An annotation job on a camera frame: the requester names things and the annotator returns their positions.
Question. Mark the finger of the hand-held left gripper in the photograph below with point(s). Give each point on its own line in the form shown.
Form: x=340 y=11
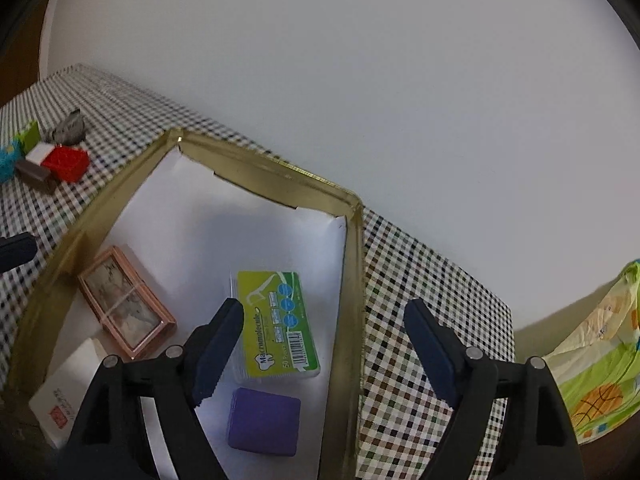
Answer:
x=17 y=251

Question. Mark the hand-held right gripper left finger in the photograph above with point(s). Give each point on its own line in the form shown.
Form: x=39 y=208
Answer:
x=219 y=352

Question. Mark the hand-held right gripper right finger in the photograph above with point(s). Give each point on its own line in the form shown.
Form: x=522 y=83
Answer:
x=432 y=350

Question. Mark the brown block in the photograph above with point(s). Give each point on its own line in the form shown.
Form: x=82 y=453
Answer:
x=35 y=175

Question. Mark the gold tin box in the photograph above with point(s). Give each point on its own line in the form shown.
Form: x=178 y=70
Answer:
x=351 y=310

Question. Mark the teal building block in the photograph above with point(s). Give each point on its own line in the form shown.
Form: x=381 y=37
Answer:
x=10 y=160

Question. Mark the white block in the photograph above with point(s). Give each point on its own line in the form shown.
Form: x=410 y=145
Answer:
x=39 y=154

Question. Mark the green building block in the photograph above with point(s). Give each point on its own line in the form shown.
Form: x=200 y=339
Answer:
x=27 y=135

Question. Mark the grey binder clip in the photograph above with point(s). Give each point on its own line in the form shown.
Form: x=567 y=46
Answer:
x=67 y=127

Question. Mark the checked tablecloth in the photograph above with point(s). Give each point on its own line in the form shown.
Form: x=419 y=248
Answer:
x=430 y=285

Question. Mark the green floss pick box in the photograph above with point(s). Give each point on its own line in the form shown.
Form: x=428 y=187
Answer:
x=280 y=325

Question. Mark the purple square box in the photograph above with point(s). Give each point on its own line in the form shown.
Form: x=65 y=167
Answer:
x=265 y=422

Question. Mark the red building block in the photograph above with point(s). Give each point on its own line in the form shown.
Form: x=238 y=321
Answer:
x=67 y=164

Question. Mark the pink framed box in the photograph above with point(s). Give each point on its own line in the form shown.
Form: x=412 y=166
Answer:
x=125 y=305

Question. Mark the white paper lining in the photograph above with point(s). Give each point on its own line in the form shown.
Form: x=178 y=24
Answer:
x=225 y=240

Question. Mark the white card box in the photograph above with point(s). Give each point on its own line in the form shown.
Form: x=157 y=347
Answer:
x=65 y=385

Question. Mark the colourful play mat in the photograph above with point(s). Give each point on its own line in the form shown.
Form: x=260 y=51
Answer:
x=600 y=360

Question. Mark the brown wooden door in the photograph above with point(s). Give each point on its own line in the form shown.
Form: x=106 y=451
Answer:
x=25 y=50

